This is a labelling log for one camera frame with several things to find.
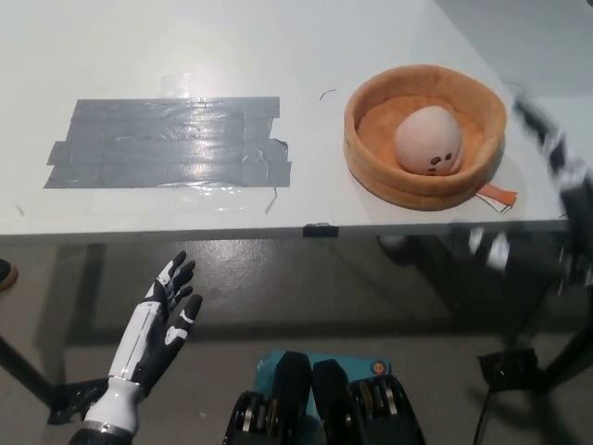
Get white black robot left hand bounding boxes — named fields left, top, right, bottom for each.
left=107, top=250, right=205, bottom=399

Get white plush dumpling toy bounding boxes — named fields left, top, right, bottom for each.
left=393, top=105, right=464, bottom=175

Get orange plush basket plate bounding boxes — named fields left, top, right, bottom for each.
left=342, top=66, right=518, bottom=216

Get grey table leg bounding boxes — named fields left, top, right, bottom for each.
left=69, top=241, right=108, bottom=347

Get dark shoe with tan sole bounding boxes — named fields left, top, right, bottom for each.
left=0, top=257, right=19, bottom=293

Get small black tape piece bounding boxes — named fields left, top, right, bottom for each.
left=303, top=222, right=339, bottom=239

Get black stand with base plate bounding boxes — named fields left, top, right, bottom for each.
left=0, top=331, right=110, bottom=426

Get grey duct tape patch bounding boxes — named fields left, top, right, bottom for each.
left=43, top=95, right=294, bottom=190

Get black tripod stand with cable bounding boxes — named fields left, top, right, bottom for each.
left=476, top=319, right=593, bottom=445

